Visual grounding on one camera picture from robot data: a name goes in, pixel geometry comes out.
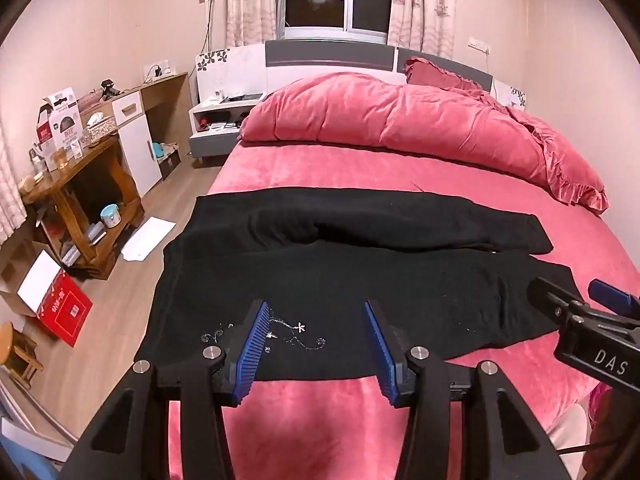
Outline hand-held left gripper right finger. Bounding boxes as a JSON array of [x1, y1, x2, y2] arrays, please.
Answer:
[[363, 300, 573, 480]]

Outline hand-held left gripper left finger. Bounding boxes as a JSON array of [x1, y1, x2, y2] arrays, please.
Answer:
[[59, 299, 271, 480]]

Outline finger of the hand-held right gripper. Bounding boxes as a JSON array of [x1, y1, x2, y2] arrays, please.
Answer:
[[587, 279, 640, 321], [526, 276, 586, 319]]

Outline black pants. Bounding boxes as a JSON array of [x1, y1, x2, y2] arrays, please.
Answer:
[[134, 187, 580, 383]]

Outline person's right forearm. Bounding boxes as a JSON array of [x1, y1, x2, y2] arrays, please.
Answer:
[[586, 385, 640, 480]]

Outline person's white clothing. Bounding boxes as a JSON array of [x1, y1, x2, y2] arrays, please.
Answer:
[[545, 404, 594, 480]]

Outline bed with pink sheet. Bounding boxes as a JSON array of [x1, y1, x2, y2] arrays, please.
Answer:
[[167, 140, 637, 480]]

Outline white paper sheet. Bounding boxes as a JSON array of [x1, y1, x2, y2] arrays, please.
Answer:
[[121, 216, 177, 262]]

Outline brown box under desk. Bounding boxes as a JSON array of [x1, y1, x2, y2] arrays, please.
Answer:
[[156, 142, 182, 179]]

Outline brown wooden side table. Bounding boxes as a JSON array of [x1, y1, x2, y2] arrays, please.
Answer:
[[20, 132, 146, 281]]

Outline white and grey nightstand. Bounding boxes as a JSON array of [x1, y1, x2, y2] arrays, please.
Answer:
[[188, 92, 266, 166]]

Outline open cardboard box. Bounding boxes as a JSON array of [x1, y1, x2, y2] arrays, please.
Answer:
[[0, 242, 63, 318]]

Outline wood and white desk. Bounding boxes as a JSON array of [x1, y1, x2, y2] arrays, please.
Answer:
[[110, 72, 193, 198]]

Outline pink duvet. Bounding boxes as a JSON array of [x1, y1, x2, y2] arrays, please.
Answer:
[[240, 72, 611, 213]]

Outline round wooden stool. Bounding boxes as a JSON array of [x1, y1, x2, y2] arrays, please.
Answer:
[[0, 321, 39, 391]]

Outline pink ruffled pillow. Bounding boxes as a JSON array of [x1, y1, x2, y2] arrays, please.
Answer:
[[404, 56, 493, 96]]

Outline tissue box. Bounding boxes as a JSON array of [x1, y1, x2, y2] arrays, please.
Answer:
[[82, 112, 118, 144]]

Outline white and grey headboard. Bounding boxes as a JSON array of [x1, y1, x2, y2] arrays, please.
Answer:
[[196, 39, 528, 111]]

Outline white and red printed carton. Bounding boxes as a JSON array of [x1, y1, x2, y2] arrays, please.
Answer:
[[35, 87, 84, 172]]

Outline pink pouch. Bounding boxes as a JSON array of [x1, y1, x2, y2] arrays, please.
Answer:
[[75, 89, 106, 112]]

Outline patterned curtain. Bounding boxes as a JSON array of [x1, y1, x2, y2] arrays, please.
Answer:
[[387, 0, 458, 61], [225, 0, 292, 49]]

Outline wall outlet with charger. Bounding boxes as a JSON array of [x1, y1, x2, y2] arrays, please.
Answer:
[[142, 62, 176, 82]]

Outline hanging cable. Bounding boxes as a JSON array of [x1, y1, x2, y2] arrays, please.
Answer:
[[202, 0, 221, 56]]

